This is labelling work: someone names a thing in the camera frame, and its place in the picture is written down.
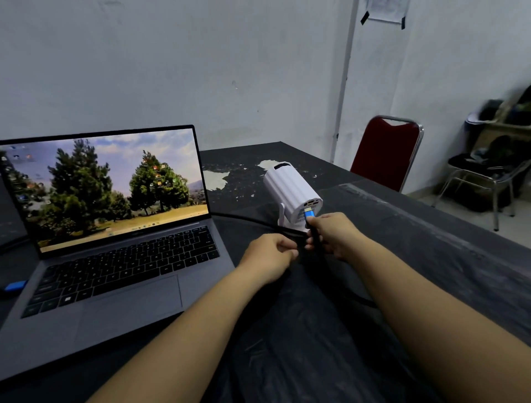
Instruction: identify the black plastic table cover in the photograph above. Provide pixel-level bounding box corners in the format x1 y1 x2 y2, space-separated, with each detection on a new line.
0 141 531 403

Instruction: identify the black cable with blue plugs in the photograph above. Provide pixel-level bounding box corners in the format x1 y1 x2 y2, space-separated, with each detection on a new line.
0 209 379 310

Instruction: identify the white wall pipe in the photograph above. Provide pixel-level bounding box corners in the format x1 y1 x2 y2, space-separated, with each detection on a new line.
330 0 360 163

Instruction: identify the white paper with black tape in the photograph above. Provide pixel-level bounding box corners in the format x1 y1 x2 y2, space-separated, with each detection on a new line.
360 0 412 30

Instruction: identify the black bag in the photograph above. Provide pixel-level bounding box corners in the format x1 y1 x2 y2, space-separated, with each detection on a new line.
447 135 528 179

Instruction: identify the person's left hand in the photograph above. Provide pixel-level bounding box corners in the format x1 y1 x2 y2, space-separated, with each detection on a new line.
236 234 299 287

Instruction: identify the red chair with metal frame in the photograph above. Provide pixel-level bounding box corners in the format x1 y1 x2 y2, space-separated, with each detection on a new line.
350 115 425 194

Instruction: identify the person's left forearm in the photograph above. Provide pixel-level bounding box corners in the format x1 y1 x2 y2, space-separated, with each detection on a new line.
87 263 287 403

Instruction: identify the person's right hand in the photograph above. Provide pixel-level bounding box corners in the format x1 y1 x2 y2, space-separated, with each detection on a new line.
305 212 368 261

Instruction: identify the grey laptop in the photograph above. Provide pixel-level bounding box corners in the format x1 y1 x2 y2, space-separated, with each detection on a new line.
0 124 236 383

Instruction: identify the person's right forearm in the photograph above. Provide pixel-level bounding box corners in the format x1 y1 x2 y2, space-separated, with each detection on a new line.
344 242 531 403

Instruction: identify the white mini projector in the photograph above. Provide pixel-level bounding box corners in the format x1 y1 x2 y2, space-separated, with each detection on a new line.
263 162 324 233

